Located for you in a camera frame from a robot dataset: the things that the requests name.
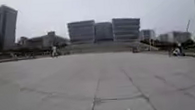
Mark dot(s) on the wide grey stairs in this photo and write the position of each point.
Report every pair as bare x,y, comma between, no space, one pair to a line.
101,48

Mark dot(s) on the grey paved plaza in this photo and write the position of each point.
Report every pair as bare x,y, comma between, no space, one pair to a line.
100,74

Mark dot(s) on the wide grey block building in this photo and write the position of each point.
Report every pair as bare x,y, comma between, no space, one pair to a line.
125,28

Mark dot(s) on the person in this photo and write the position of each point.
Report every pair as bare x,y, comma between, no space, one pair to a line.
177,50
54,51

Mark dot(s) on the low dark building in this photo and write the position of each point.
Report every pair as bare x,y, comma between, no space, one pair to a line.
44,41

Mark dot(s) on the distant buildings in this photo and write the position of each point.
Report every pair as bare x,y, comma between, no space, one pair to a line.
174,37

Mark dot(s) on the dark grey tall building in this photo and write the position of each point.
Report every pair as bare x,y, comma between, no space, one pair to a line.
0,30

